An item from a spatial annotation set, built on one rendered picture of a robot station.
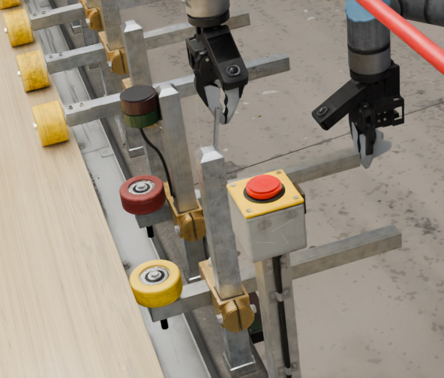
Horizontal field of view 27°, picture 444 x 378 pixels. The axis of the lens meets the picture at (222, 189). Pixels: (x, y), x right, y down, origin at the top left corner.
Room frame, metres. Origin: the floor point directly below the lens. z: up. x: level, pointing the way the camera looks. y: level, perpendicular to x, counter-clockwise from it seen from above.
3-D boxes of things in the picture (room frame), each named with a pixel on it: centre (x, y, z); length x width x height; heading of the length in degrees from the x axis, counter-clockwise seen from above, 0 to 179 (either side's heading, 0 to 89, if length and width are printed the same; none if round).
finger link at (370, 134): (1.47, -0.28, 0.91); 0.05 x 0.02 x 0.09; 13
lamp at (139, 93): (1.36, 0.11, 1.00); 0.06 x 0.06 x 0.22; 13
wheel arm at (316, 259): (1.19, -0.07, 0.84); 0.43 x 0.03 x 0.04; 103
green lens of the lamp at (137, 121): (1.36, 0.11, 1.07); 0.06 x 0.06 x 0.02
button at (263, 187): (0.88, -0.05, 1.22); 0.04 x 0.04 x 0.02
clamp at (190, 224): (1.39, 0.08, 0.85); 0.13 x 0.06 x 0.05; 13
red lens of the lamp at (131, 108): (1.36, 0.11, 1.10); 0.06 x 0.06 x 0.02
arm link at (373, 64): (1.50, -0.29, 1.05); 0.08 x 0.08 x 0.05
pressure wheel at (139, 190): (1.40, 0.14, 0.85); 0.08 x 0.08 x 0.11
